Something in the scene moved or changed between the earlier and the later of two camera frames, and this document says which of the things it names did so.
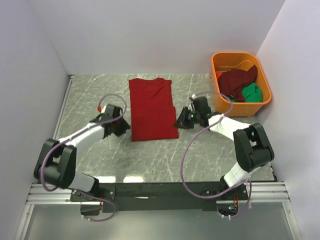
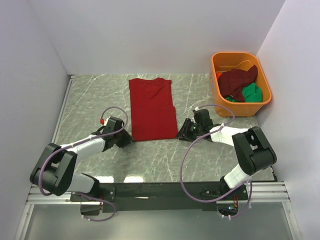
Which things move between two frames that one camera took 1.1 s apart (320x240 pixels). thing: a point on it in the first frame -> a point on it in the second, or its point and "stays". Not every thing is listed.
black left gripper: x=124 y=126 -> x=126 y=140
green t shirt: x=252 y=93 stays
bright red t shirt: x=153 y=116 stays
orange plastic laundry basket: x=240 y=76 stays
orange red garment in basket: x=218 y=74 stays
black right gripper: x=182 y=121 -> x=184 y=134
